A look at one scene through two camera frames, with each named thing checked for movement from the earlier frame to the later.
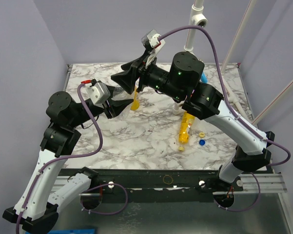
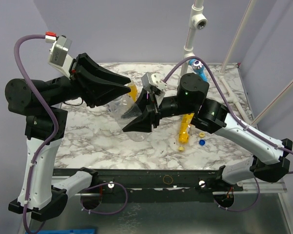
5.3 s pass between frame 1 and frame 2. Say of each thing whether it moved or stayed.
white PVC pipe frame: stayed
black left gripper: moved
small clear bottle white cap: moved
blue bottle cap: stayed
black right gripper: moved
